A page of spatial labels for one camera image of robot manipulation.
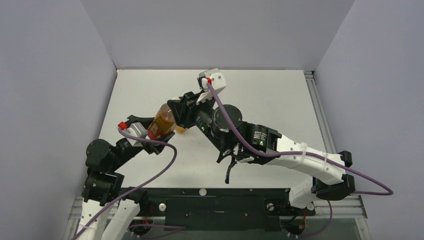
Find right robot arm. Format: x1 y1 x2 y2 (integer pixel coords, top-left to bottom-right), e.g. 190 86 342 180
167 92 356 214

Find purple cable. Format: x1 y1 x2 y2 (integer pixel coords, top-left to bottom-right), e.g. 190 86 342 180
205 78 394 240
71 127 186 240

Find orange blue label bottle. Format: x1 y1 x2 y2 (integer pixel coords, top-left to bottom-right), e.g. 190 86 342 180
175 125 187 134

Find gold red label bottle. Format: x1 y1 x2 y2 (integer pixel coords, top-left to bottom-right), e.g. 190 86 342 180
147 103 176 140

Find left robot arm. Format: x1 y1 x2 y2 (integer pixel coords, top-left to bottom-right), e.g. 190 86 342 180
73 115 176 240

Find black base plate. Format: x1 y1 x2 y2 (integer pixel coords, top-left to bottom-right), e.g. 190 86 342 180
135 187 316 232

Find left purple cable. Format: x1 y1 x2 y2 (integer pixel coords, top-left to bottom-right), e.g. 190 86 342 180
71 127 186 240

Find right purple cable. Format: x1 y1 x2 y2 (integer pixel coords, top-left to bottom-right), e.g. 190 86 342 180
205 78 394 240

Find aluminium rail frame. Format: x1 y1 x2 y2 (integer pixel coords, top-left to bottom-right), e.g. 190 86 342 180
67 70 372 240

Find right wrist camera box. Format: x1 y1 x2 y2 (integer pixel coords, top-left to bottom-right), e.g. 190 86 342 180
196 68 227 105

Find white bottle cap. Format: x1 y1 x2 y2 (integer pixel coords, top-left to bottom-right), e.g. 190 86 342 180
198 188 207 196

